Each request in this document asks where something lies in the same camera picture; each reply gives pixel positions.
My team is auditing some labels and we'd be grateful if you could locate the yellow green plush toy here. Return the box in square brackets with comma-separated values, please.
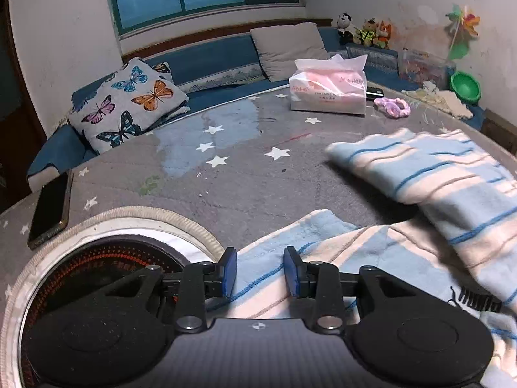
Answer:
[355, 18, 378, 47]

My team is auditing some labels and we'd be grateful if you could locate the green plastic bowl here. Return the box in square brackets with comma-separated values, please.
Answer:
[451, 71, 482, 106]

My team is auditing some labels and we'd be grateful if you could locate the grey star print tablecloth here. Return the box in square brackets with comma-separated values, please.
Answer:
[0, 83, 517, 388]

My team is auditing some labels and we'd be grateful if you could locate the blue sofa bench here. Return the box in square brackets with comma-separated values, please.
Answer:
[26, 18, 485, 190]

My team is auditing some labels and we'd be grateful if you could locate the brown wooden box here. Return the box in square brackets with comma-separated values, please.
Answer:
[480, 108, 517, 150]

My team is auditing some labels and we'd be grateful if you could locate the pink purple scrunchie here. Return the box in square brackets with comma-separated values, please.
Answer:
[374, 97, 411, 119]

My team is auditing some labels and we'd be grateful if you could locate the clear plastic storage box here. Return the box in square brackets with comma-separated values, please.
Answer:
[398, 48, 457, 90]

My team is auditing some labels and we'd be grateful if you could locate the blue striped towel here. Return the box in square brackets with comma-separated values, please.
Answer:
[226, 127, 517, 388]

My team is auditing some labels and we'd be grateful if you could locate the orange fox plush toy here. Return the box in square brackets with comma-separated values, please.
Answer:
[374, 20, 393, 49]

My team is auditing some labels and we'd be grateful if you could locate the pink white tissue pack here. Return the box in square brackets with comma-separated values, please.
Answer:
[288, 53, 369, 117]

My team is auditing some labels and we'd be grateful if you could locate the round black induction cooker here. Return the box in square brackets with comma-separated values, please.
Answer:
[4, 206, 227, 388]

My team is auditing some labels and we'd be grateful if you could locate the butterfly print pillow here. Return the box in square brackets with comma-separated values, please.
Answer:
[67, 57, 190, 155]

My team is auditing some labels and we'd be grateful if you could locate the grey cushion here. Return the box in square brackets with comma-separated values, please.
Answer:
[250, 22, 330, 82]

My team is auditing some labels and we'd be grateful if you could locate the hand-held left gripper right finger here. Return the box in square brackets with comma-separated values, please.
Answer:
[283, 246, 413, 330]

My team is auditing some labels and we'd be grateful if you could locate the cream cloth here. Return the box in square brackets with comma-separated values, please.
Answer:
[404, 81, 474, 120]

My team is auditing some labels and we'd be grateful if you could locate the panda plush toy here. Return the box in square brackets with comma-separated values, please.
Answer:
[336, 12, 360, 45]

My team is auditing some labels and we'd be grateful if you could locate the colourful pinwheel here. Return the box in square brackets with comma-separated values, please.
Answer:
[444, 4, 481, 61]

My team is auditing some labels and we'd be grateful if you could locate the black smartphone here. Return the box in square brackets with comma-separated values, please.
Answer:
[27, 169, 74, 250]

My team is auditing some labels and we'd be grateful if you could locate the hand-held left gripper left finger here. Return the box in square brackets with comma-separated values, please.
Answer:
[103, 246, 239, 331]

